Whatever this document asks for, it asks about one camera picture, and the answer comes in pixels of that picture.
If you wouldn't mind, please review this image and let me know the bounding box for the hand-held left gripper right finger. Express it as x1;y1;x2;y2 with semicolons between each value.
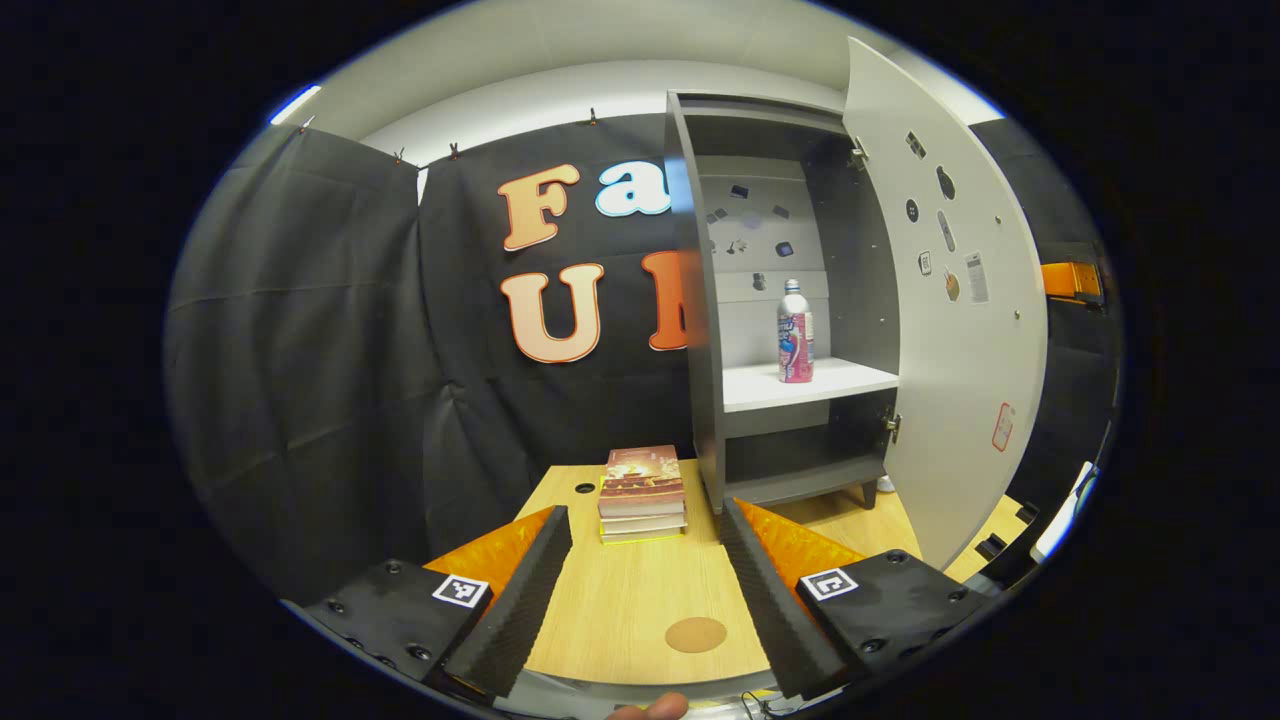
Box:
722;498;993;700

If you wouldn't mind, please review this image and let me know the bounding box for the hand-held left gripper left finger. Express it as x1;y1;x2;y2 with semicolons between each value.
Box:
305;506;573;701

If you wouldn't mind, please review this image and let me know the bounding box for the round brown coaster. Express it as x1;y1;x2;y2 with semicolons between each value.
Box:
665;617;728;655

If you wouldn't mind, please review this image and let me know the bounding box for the white cabinet door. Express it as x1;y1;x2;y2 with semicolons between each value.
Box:
840;38;1049;571

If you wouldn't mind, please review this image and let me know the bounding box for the grey cabinet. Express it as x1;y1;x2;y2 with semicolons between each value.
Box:
665;90;901;514

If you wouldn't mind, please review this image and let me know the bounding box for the pink white bottle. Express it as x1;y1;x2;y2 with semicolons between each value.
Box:
777;279;815;385

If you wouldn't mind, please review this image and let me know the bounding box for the white cabinet shelf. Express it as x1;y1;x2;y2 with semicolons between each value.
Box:
722;357;901;414

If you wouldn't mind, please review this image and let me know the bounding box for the red cover book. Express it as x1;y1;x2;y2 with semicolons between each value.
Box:
598;445;687;518

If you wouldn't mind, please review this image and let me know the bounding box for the black backdrop cloth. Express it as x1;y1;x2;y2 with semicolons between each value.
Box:
165;112;1121;601

